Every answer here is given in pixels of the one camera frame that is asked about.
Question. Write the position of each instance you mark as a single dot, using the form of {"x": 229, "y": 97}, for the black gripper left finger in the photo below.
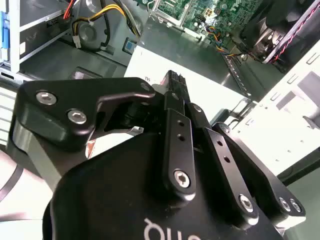
{"x": 62, "y": 100}

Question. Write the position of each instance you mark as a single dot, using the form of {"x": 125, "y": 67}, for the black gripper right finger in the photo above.
{"x": 232, "y": 180}

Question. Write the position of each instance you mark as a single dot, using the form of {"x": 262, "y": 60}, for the metal socket cover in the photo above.
{"x": 163, "y": 13}

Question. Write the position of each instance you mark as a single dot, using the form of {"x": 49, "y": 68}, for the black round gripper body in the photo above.
{"x": 112, "y": 200}

